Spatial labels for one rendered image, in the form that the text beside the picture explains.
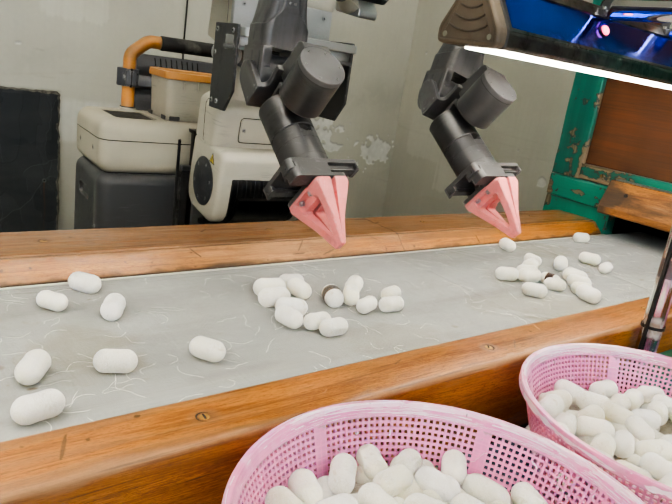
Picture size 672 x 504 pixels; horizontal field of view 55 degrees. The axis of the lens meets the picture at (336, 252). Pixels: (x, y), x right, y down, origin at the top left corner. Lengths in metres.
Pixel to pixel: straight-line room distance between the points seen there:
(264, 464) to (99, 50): 2.38
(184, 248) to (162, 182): 0.80
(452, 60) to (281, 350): 0.55
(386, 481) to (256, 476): 0.09
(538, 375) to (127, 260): 0.46
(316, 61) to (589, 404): 0.46
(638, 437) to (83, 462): 0.45
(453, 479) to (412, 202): 2.86
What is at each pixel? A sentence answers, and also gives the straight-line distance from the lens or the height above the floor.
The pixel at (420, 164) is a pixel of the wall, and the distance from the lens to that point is 3.26.
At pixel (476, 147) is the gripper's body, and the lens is 0.92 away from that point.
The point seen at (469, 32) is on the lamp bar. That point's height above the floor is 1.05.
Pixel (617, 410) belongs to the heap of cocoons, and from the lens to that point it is 0.65.
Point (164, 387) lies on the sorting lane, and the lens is 0.54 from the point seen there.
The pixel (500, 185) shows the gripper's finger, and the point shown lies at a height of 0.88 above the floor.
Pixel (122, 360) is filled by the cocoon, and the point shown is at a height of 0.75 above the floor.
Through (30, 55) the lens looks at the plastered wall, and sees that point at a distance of 2.66.
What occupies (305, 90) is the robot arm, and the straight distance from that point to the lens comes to 0.74.
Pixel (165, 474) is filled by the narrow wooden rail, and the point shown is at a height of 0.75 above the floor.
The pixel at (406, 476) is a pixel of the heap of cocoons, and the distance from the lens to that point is 0.47.
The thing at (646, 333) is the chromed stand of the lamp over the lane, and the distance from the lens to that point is 0.82.
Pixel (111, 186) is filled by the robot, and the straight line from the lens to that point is 1.57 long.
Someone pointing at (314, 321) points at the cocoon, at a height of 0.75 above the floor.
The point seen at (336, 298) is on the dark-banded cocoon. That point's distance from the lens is 0.72.
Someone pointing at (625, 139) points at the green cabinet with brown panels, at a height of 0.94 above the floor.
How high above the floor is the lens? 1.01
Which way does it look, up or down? 16 degrees down
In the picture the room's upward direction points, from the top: 9 degrees clockwise
